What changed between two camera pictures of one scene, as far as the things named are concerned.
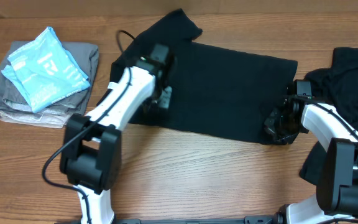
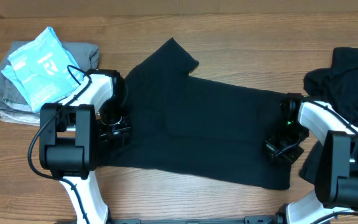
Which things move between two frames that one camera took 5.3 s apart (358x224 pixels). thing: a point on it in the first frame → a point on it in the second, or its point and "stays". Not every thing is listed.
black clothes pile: x=350 y=88 stays
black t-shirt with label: x=218 y=91 → x=186 y=125
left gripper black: x=164 y=100 → x=123 y=130
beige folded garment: x=55 y=119 stays
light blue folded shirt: x=45 y=72 stays
